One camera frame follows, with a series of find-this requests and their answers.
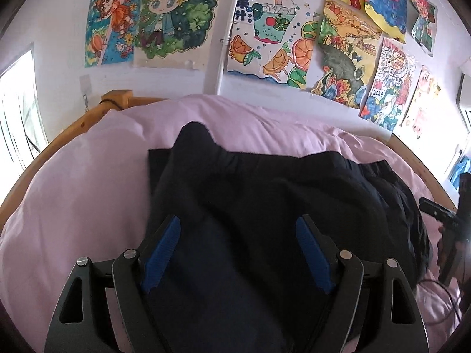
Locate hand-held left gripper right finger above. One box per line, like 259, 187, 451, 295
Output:
295, 214, 429, 353

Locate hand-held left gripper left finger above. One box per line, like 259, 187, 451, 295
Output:
44, 214, 181, 353

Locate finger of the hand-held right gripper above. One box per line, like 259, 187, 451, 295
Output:
439, 224, 461, 287
419, 196, 460, 229

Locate black pants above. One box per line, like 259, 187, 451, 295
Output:
142, 121, 432, 353

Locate blue cloth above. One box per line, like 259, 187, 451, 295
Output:
448, 155, 471, 192

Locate pink duvet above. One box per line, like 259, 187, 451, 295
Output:
0, 94, 462, 353

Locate pale pink drawing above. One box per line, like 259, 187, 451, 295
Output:
400, 65, 441, 141

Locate city drawing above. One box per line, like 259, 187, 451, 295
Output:
358, 36, 417, 132

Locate landscape drawing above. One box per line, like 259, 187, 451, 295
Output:
310, 0, 382, 110

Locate red-haired girl drawing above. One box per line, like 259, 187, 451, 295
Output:
408, 0, 439, 58

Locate window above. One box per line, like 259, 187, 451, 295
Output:
0, 43, 49, 179

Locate blue jellyfish drawing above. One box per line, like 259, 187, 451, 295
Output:
364, 0, 410, 44

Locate juice and oranges drawing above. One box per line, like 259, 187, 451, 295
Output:
226, 0, 321, 89

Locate diving girl drawing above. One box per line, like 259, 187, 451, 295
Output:
84, 0, 140, 68

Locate blond child drawing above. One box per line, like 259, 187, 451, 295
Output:
132, 0, 222, 71

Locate black cable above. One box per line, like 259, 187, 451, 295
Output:
415, 279, 463, 325

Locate wooden bed frame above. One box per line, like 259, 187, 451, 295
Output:
0, 89, 461, 229

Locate white wall pipe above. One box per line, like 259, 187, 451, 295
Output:
214, 0, 246, 97

